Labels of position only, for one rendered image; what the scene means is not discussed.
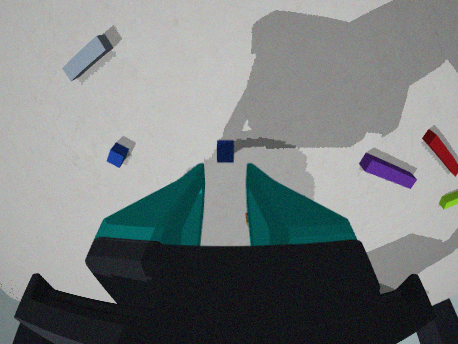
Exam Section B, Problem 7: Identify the red rod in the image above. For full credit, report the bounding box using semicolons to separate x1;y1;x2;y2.
422;129;458;177

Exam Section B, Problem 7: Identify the purple rod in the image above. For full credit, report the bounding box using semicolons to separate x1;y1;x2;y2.
359;153;417;189

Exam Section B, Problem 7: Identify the lime green rod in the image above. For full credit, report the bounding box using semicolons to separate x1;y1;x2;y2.
439;191;458;209

